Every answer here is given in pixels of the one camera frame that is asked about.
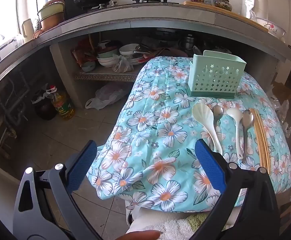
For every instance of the floral teal blanket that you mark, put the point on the floral teal blanket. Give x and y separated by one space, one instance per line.
160 130

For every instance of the floral white basin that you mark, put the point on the floral white basin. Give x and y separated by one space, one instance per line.
270 28

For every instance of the pile of plastic bags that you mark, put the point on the pile of plastic bags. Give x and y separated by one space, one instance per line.
283 115

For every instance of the steel container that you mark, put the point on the steel container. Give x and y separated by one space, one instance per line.
189 42

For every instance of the white plastic bag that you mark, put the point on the white plastic bag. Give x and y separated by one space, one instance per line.
105 95

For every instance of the gas stove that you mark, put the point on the gas stove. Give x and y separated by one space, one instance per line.
110 6

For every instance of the white fluffy robe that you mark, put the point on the white fluffy robe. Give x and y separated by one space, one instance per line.
160 221

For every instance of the green enamel basin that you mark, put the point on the green enamel basin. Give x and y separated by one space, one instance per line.
50 11

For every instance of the cream mug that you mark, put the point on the cream mug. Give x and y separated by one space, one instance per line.
28 30

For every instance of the bundle of wooden chopsticks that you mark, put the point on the bundle of wooden chopsticks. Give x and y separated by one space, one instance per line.
259 135

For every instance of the white air fryer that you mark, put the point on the white air fryer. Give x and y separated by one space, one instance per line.
255 5

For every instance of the cardboard box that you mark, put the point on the cardboard box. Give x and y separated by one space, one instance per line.
281 92

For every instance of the diamond plate metal shelf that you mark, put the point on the diamond plate metal shelf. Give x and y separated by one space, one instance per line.
105 76

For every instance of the person's left hand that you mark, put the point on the person's left hand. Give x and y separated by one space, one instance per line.
143 236

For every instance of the concrete kitchen counter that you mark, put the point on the concrete kitchen counter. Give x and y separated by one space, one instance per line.
98 22

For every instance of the yellow cooking oil bottle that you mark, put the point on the yellow cooking oil bottle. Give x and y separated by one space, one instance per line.
64 105

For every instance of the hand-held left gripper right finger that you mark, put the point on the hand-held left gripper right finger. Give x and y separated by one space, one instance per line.
208 165

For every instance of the glass pickle jar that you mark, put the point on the glass pickle jar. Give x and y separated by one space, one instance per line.
223 4

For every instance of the wooden cutting board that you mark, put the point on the wooden cutting board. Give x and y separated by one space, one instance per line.
235 15

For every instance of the metal spoon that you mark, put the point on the metal spoon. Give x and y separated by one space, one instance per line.
248 117
217 112

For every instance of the red packaging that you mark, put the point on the red packaging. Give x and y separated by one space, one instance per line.
81 53

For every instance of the clear plastic bag with food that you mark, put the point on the clear plastic bag with food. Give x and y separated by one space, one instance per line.
121 65

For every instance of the brown enamel basin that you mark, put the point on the brown enamel basin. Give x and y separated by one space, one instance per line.
51 22

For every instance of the dark jar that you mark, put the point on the dark jar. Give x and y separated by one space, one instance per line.
44 110

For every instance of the green perforated utensil holder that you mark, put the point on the green perforated utensil holder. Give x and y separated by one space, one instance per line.
210 80

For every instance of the white plastic spoon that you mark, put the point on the white plastic spoon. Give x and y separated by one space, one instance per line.
235 116

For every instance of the white bowl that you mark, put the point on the white bowl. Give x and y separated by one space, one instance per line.
129 49

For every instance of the small teal bowl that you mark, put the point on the small teal bowl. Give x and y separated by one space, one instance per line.
88 66

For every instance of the stack of bowls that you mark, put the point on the stack of bowls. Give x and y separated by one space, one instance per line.
108 60

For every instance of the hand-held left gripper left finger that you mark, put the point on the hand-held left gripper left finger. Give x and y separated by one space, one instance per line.
81 165

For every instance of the white shell-shaped spoon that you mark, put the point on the white shell-shaped spoon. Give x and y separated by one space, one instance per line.
201 113

